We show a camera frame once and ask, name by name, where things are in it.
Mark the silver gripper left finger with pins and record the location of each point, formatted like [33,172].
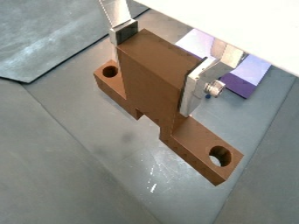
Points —
[121,24]

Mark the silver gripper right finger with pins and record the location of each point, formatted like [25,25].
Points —
[202,81]

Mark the brown T-shaped block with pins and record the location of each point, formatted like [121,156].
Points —
[143,81]

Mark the purple insertion board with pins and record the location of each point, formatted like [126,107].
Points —
[242,80]

